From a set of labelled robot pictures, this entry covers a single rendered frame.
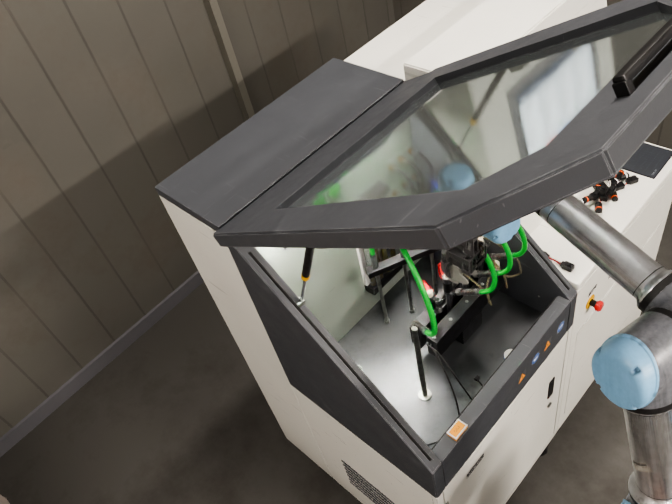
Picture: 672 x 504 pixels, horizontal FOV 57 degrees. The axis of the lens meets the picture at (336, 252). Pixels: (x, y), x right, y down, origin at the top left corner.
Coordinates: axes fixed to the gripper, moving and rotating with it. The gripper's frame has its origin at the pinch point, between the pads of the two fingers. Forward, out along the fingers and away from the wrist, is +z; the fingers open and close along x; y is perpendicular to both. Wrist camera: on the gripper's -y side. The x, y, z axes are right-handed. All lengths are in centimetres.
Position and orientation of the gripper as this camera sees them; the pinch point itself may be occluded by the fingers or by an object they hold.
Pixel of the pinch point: (455, 277)
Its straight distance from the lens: 158.6
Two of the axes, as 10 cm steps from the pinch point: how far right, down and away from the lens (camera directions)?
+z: 1.8, 6.8, 7.1
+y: 7.2, 4.0, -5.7
